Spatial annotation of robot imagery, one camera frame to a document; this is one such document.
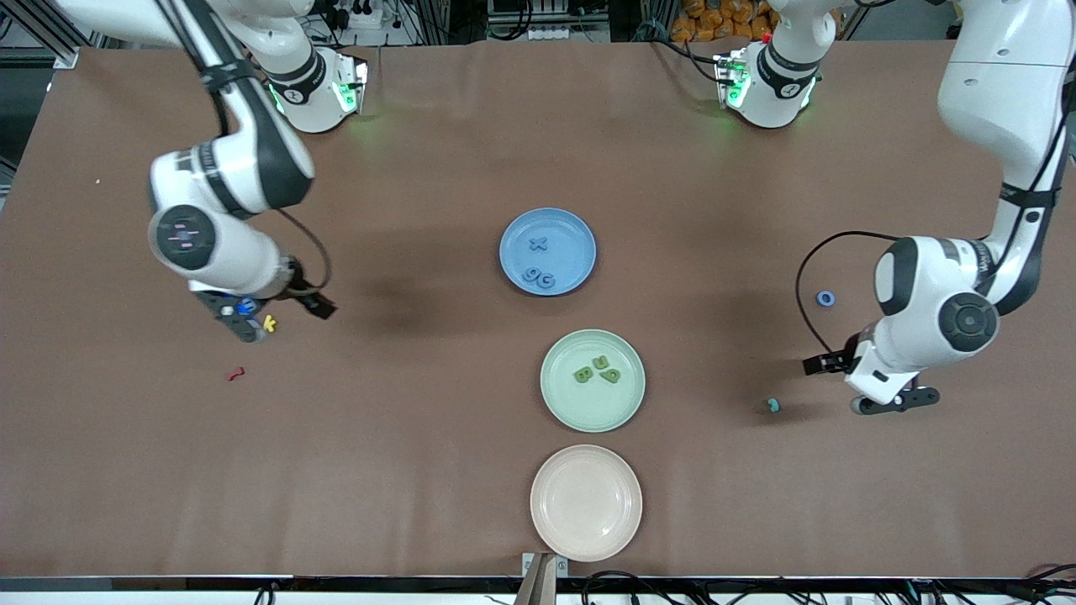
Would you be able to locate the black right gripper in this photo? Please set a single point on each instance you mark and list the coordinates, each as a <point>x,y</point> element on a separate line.
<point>304,295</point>

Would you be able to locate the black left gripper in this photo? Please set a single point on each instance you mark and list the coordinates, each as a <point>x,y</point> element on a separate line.
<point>843,356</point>

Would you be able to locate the green rounded foam letter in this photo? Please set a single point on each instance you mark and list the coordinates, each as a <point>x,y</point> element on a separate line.
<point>612,376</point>

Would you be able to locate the blue lowercase letter g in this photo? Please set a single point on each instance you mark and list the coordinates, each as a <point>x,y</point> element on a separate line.
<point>531,275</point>

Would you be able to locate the blue capital letter G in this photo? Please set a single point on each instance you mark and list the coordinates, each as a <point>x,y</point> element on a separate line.
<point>542,279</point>

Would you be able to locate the blue letter x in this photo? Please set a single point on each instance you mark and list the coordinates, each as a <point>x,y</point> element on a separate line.
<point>538,244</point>

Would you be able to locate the green letter B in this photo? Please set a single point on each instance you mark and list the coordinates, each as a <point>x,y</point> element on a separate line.
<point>576,375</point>

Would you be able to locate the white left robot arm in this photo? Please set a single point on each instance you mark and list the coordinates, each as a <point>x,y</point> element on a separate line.
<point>925,286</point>

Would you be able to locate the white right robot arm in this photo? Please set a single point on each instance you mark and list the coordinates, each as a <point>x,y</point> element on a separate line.
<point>218,252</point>

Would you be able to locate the red squiggle letter piece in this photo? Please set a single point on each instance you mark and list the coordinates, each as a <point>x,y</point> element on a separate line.
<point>236,374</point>

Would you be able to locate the brown table cover sheet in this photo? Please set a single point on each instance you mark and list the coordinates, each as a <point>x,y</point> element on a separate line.
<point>336,462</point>

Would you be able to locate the light green plate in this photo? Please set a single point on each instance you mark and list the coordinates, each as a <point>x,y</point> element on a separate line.
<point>588,407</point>

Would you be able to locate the blue plate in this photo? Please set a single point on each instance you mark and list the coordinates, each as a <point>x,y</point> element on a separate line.
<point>567,244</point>

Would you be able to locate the pale pink plate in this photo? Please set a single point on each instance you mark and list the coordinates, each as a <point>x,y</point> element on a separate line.
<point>586,502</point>

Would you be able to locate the orange packaged items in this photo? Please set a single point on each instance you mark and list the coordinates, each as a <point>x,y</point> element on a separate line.
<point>714,21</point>

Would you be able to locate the black left camera mount bracket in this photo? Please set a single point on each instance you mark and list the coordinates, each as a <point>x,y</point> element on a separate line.
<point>912,397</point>

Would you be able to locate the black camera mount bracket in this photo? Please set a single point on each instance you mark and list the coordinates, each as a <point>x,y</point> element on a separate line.
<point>912,397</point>
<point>210,304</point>

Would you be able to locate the black right camera mount bracket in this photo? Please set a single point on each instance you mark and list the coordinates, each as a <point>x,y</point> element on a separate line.
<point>210,304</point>

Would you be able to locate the silver table edge bracket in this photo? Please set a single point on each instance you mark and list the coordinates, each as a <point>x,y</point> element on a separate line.
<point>561,565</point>

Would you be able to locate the aluminium frame profile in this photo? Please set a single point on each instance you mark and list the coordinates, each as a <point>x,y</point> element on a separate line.
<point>65,57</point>

